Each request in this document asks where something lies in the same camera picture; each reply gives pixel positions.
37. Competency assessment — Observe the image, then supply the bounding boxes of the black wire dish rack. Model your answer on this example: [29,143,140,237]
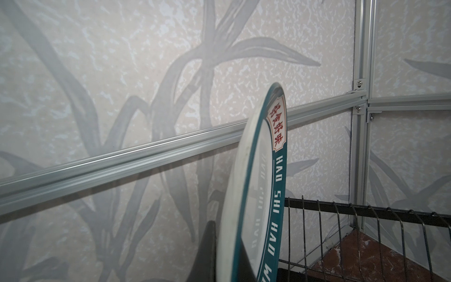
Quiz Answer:
[277,198,451,282]

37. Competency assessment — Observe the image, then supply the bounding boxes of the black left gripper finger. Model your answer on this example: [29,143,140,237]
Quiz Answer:
[186,220,217,282]

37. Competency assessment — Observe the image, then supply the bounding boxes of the green rim lettered plate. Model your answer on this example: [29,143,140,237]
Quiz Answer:
[216,83,288,282]

